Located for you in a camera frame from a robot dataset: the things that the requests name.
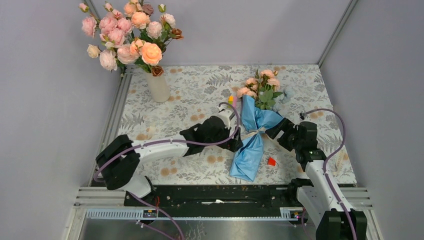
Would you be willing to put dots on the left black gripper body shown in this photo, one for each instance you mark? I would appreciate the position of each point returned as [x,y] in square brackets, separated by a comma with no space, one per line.
[222,136]

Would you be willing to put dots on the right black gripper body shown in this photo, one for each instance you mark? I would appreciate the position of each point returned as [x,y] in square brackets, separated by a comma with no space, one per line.
[296,142]

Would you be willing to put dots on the cream printed ribbon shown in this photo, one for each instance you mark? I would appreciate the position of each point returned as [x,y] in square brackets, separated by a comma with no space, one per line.
[256,132]

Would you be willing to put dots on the flower bouquet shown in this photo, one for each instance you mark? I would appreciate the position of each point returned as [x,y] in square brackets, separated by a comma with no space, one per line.
[259,97]

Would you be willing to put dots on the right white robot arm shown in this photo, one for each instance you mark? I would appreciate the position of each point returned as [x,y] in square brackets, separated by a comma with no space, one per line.
[319,194]

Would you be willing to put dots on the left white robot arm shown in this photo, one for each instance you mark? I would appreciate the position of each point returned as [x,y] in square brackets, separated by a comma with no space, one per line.
[118,162]

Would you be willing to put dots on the white ceramic vase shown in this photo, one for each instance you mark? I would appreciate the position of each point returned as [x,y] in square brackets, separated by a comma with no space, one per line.
[158,87]

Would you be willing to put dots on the stacked coloured toy blocks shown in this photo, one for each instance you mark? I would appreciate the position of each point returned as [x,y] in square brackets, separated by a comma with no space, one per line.
[232,100]

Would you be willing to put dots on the red block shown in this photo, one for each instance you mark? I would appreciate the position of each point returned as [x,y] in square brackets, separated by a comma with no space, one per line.
[271,162]

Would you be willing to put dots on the pink and peach rose bunch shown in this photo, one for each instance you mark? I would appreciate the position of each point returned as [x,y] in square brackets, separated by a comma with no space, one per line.
[130,36]

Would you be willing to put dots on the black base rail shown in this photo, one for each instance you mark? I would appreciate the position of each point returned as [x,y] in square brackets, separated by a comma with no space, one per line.
[226,201]

